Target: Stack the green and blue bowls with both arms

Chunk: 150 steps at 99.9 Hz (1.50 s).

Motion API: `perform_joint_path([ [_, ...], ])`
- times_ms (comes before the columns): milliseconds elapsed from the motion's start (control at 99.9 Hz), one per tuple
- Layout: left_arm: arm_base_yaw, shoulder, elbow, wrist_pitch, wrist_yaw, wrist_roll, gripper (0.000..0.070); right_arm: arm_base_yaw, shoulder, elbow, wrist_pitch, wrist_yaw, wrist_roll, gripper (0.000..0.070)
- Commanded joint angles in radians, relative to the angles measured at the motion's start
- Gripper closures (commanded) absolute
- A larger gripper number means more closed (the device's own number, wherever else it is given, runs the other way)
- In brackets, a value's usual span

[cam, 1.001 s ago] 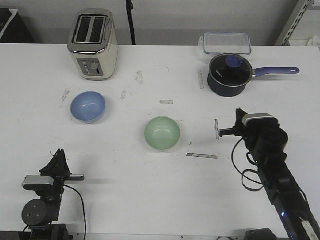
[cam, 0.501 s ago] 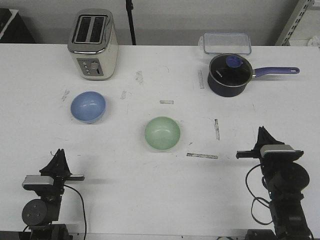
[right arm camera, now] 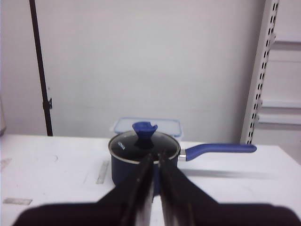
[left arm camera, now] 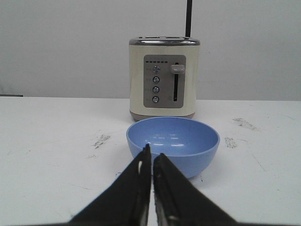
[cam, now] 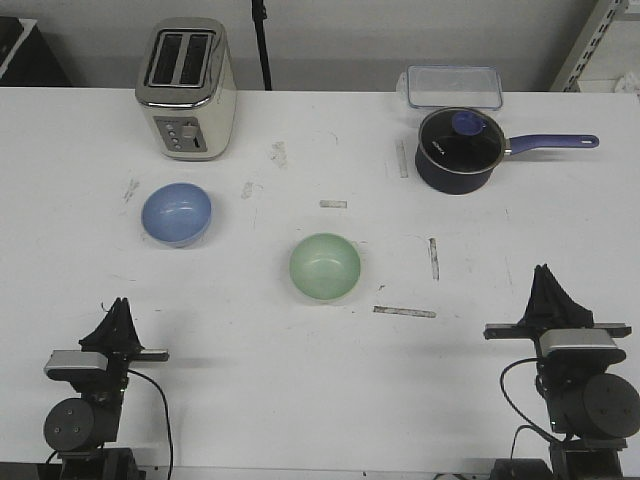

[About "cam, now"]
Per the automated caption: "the black tripod pole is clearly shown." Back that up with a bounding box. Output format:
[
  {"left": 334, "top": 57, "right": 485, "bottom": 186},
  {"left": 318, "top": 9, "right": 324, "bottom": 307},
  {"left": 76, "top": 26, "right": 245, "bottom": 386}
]
[{"left": 251, "top": 0, "right": 273, "bottom": 91}]

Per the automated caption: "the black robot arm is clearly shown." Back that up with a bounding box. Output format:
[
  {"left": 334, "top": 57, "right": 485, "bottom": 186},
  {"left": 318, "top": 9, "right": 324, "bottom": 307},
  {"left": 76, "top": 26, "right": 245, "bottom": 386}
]
[
  {"left": 43, "top": 297, "right": 174, "bottom": 479},
  {"left": 483, "top": 265, "right": 639, "bottom": 479}
]

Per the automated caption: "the cream two-slot toaster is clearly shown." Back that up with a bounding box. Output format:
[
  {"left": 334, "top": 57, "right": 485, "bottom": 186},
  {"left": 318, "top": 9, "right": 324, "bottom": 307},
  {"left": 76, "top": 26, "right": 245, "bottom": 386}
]
[{"left": 135, "top": 17, "right": 237, "bottom": 161}]

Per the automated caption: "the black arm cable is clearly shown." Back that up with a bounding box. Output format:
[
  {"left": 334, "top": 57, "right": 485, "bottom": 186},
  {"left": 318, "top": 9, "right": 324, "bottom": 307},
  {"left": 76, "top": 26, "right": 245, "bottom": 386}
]
[
  {"left": 499, "top": 357, "right": 566, "bottom": 464},
  {"left": 44, "top": 368, "right": 174, "bottom": 480}
]

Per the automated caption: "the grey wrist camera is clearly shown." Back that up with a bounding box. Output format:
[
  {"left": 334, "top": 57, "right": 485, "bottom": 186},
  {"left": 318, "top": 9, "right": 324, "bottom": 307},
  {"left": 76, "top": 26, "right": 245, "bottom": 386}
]
[
  {"left": 539, "top": 328, "right": 618, "bottom": 358},
  {"left": 44, "top": 350, "right": 108, "bottom": 382}
]

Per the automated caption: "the clear plastic food container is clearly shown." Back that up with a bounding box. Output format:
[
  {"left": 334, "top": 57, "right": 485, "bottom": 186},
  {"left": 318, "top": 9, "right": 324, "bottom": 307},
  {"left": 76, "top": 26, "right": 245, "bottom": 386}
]
[{"left": 396, "top": 65, "right": 503, "bottom": 110}]

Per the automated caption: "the dark blue saucepan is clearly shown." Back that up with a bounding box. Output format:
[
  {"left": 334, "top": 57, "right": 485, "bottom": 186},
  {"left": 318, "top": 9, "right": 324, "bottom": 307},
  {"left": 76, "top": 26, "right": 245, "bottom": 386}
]
[{"left": 415, "top": 134, "right": 600, "bottom": 195}]

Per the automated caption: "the white slotted shelf upright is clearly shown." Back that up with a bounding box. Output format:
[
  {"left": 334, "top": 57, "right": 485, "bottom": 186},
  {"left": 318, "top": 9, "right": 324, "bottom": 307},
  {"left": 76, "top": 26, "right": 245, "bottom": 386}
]
[{"left": 549, "top": 1, "right": 639, "bottom": 93}]

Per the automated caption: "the glass pot lid blue knob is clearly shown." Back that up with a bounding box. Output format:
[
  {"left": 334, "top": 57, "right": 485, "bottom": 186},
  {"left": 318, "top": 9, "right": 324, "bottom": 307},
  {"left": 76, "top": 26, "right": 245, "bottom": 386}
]
[{"left": 419, "top": 108, "right": 506, "bottom": 174}]

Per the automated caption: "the light blue bowl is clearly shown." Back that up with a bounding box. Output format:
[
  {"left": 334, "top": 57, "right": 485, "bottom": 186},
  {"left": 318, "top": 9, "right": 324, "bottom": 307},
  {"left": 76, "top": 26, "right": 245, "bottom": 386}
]
[{"left": 141, "top": 183, "right": 213, "bottom": 248}]

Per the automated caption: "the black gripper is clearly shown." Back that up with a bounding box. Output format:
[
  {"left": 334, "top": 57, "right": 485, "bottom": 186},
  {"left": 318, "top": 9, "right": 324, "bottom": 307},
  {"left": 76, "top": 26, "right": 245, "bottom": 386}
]
[
  {"left": 74, "top": 297, "right": 169, "bottom": 405},
  {"left": 483, "top": 264, "right": 631, "bottom": 395}
]

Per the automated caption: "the light green bowl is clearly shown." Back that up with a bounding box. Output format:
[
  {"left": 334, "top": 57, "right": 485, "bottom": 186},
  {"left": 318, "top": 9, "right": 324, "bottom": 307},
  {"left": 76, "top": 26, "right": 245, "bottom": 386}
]
[{"left": 289, "top": 233, "right": 361, "bottom": 302}]

